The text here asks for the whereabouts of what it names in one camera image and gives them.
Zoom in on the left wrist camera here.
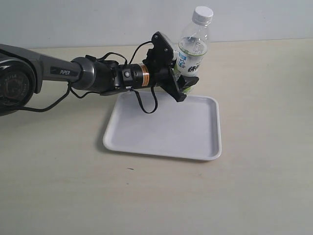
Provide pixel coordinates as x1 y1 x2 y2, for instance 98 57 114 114
152 31 177 65

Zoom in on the white bottle cap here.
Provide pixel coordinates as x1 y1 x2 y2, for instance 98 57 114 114
192 6 214 26

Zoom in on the clear plastic drink bottle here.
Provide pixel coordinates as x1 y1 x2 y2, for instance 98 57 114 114
174 14 213 79

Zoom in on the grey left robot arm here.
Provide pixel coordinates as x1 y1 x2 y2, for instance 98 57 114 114
0 44 199 115

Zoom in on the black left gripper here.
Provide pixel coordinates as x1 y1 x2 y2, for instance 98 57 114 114
143 47 199 102

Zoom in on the white plastic tray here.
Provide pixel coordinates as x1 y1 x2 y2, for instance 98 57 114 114
103 92 222 161

